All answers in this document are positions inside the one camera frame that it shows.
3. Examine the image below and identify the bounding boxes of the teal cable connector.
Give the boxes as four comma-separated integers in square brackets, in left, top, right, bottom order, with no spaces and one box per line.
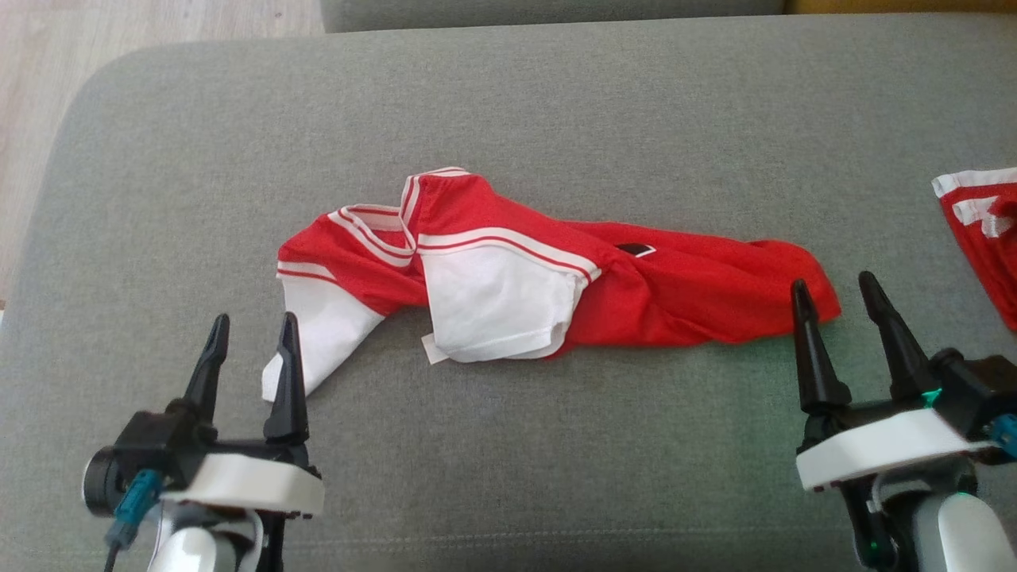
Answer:
[106,469,165,549]
[985,419,1017,462]

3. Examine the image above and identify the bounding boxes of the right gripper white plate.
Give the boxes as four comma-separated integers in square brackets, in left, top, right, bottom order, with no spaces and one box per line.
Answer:
[791,270,994,493]

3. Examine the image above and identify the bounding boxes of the red jersey with white sleeves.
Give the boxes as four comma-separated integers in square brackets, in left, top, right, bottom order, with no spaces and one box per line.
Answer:
[261,165,843,402]

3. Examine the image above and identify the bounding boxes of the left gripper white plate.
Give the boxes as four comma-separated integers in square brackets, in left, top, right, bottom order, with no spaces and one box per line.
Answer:
[161,311,325,520]

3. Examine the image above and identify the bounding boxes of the grey sofa seat cushion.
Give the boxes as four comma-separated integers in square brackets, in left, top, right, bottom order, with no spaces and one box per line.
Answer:
[0,12,1017,572]

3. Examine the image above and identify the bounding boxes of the yellow cushion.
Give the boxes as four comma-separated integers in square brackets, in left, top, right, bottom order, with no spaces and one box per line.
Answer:
[783,0,1017,15]

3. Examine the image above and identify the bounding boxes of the red shorts with white stripes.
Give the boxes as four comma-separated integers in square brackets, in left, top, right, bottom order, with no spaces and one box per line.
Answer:
[931,167,1017,333]

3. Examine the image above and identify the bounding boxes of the grey sofa back cushion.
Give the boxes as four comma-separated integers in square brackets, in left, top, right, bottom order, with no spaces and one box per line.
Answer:
[318,0,787,34]

